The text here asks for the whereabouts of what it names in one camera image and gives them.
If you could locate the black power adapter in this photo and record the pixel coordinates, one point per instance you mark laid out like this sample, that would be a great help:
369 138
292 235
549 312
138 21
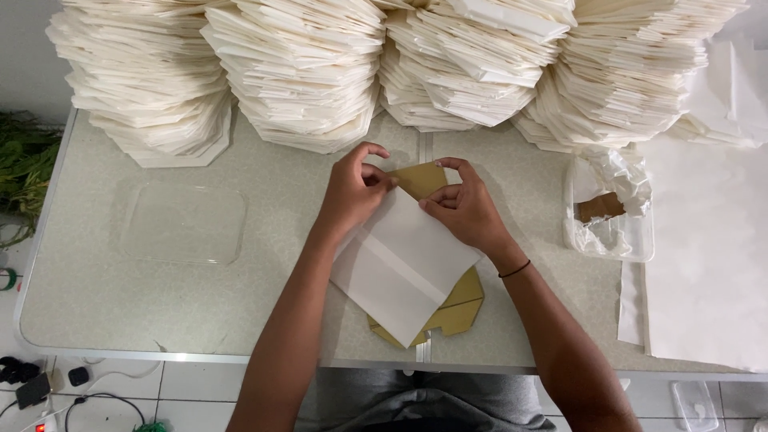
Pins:
78 376

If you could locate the brown cardboard scrap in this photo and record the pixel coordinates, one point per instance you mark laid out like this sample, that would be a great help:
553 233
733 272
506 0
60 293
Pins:
600 207

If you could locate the black phone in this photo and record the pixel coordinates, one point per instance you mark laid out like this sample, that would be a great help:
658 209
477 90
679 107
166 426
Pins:
33 390

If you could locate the person's right hand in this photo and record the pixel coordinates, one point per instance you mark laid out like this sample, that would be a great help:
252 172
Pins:
474 213

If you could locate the green leafy plant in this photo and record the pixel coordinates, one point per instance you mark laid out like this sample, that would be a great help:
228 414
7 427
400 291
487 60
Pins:
24 168

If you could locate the black wrist band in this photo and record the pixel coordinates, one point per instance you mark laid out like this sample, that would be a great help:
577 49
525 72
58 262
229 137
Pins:
516 269

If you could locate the loose heap of white paper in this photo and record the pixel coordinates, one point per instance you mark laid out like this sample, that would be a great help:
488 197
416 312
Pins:
732 90

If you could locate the gold cardboard template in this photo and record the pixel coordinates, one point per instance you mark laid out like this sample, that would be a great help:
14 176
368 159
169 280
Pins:
423 177

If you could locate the clear plastic tray lid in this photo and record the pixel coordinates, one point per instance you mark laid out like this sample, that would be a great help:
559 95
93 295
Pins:
183 223

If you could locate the small clear plastic box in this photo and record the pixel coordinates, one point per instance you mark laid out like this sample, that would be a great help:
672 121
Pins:
695 407

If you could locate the person's left hand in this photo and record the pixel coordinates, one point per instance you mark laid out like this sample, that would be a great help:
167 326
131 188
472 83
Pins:
345 195

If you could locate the green tape roll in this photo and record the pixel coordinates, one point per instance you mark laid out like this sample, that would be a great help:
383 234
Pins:
7 280

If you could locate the stack of folded white papers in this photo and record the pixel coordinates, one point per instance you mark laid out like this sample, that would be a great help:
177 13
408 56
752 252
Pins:
624 78
468 66
300 72
144 78

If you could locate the crumpled clear plastic wrap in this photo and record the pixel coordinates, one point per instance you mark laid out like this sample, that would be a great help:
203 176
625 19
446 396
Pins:
624 177

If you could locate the white power strip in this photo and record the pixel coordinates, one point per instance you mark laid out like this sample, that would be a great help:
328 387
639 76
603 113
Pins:
47 423

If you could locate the black plug bundle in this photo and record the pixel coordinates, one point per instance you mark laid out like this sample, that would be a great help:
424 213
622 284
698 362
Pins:
18 369

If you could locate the person's grey shorts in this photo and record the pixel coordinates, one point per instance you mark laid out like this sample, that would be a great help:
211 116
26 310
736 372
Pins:
420 402

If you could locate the white paper sheet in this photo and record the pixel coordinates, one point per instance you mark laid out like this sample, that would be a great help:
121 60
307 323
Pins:
396 264

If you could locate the pile of large white sheets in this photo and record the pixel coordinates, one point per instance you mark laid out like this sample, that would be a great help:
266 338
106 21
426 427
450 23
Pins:
708 258

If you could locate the green fuzzy object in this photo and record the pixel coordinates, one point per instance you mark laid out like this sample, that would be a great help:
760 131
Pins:
150 428

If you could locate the clear plastic container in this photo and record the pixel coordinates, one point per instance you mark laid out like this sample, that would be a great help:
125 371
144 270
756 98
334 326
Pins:
630 240

